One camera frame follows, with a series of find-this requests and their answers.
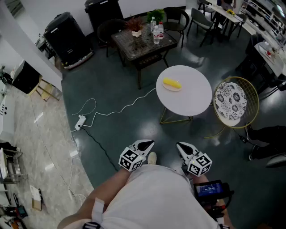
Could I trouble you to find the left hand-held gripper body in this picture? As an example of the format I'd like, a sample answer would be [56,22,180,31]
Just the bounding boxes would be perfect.
[119,144,146,173]

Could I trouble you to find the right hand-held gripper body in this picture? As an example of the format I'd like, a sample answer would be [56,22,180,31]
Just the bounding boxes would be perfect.
[183,152,213,178]

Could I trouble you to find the small white plate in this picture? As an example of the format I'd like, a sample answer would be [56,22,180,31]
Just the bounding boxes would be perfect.
[162,81,182,92]

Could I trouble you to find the yellow corn cob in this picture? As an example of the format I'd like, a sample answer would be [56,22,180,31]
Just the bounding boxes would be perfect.
[162,77,183,89]

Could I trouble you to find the person's left forearm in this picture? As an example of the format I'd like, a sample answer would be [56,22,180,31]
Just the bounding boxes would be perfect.
[57,167,131,229]

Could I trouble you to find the person's right forearm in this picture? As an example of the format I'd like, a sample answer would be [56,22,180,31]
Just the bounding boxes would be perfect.
[200,175,235,229]

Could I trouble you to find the person's left white shoe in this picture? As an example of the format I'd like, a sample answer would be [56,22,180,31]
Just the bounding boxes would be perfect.
[147,152,158,165]

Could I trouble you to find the black phone with lit screen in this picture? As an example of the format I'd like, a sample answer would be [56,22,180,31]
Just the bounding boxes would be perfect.
[193,179,235,207]

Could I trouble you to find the round white table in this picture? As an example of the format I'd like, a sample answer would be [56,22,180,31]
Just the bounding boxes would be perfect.
[156,65,213,125]

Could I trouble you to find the floral round seat cushion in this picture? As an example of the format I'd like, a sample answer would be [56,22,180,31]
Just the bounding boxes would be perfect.
[214,81,248,127]

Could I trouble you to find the white power strip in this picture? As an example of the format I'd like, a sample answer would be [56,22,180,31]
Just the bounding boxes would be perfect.
[74,114,87,131]

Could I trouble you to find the glass-top coffee table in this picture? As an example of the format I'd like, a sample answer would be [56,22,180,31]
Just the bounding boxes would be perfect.
[111,22,178,90]

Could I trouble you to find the small cardboard box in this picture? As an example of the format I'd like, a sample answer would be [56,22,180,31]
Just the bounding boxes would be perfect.
[29,185,43,212]

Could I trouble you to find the wooden stool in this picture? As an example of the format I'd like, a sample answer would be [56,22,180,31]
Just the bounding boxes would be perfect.
[28,75,61,102]

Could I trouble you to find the red potted plant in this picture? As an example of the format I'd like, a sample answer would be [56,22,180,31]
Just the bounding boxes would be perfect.
[125,17,145,38]

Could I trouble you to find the black wicker chair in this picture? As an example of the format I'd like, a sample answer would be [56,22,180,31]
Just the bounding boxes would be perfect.
[97,18,128,58]

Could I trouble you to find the white desk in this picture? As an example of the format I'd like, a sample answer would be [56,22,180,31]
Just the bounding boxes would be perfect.
[254,41,286,77]

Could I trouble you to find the grey upholstered chair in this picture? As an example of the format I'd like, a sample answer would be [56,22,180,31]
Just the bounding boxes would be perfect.
[233,13,248,38]
[187,8,216,48]

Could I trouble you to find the dark wooden chair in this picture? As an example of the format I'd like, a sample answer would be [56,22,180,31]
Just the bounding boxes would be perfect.
[163,6,190,49]

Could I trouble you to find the green potted plant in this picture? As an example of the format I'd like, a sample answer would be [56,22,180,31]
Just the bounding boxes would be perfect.
[146,8,165,24]

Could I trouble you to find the white cabinet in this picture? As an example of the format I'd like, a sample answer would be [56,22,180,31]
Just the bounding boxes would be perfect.
[0,95,16,140]

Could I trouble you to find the black box speaker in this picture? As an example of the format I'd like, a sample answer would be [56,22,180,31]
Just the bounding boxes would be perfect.
[11,60,41,95]

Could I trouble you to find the long dark-legged table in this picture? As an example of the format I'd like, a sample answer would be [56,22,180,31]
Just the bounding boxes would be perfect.
[207,0,241,43]

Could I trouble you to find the black floor cable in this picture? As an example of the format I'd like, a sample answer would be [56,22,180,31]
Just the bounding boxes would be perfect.
[80,127,119,172]

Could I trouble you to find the white power cable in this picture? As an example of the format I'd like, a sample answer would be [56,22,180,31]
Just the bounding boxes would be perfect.
[69,87,157,132]

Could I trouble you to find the white harness strap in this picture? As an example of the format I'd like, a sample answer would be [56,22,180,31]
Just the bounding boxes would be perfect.
[91,197,105,224]

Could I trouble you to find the thin white floor cable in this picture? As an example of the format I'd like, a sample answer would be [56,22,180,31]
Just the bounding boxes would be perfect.
[68,134,87,203]

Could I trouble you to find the black strap buckle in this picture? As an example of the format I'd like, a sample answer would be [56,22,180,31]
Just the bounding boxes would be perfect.
[82,221,101,229]

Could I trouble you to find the gold wire chair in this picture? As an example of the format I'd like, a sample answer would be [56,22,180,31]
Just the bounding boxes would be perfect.
[203,76,260,139]

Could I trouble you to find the metal wire rack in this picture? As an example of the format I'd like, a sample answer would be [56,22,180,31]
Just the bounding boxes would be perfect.
[0,142,29,187]

